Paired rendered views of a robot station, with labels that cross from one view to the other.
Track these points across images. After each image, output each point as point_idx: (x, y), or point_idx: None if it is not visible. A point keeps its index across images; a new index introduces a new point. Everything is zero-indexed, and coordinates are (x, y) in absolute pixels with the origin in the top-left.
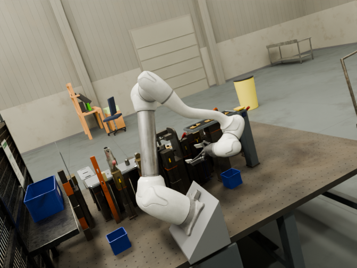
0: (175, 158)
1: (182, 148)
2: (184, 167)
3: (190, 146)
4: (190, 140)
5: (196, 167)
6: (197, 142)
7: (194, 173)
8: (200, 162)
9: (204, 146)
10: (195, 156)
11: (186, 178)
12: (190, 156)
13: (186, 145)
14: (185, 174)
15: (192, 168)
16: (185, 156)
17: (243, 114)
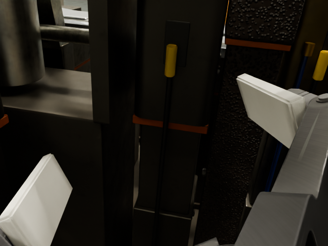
0: (91, 93)
1: (141, 49)
2: (96, 182)
3: (229, 76)
4: (250, 22)
5: (199, 223)
6: (313, 77)
7: (163, 241)
8: (235, 216)
9: (308, 226)
10: (227, 166)
11: (87, 239)
12: (189, 139)
13: (182, 45)
14: (87, 217)
15: (155, 216)
16: (147, 118)
17: None
